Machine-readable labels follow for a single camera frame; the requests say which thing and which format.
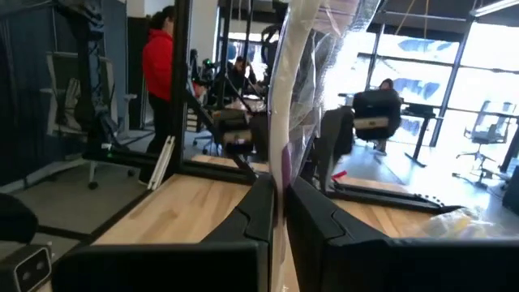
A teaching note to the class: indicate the white office chair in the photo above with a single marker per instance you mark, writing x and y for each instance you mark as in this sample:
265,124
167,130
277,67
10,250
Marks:
73,101

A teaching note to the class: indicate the purple white toothbrush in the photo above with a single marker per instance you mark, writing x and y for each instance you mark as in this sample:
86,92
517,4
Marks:
284,81

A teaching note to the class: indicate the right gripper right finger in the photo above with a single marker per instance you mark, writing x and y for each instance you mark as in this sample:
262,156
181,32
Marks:
405,267

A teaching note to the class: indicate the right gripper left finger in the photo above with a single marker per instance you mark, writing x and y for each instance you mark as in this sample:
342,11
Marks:
182,267

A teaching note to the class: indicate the black office desk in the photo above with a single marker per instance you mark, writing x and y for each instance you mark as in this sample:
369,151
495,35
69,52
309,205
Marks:
421,109

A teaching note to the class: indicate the dark blue curtain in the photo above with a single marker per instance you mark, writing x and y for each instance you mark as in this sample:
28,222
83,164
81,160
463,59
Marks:
24,101

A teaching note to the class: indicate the small red object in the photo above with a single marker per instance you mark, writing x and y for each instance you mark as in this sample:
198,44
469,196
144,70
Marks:
340,175

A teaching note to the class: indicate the black stereo camera box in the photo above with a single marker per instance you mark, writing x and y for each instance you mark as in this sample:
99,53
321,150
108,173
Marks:
28,269

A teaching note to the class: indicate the white flat bars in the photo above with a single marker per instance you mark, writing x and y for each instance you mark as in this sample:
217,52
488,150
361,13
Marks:
162,166

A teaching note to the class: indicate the grey office chair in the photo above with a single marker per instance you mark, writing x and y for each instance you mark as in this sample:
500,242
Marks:
486,130

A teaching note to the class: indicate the black rounded object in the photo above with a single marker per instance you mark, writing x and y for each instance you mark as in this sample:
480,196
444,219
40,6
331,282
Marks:
16,219

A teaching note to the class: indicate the person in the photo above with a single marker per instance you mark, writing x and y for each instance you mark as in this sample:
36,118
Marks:
158,65
241,75
386,84

